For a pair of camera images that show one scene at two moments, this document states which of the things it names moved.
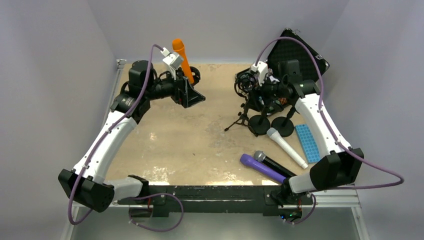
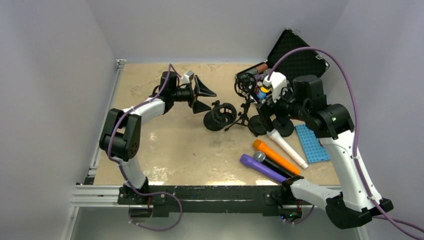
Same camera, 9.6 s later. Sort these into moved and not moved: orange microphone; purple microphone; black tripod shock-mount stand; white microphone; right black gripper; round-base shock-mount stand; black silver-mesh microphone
Moved: right black gripper; orange microphone; round-base shock-mount stand
Not moved: white microphone; black silver-mesh microphone; purple microphone; black tripod shock-mount stand
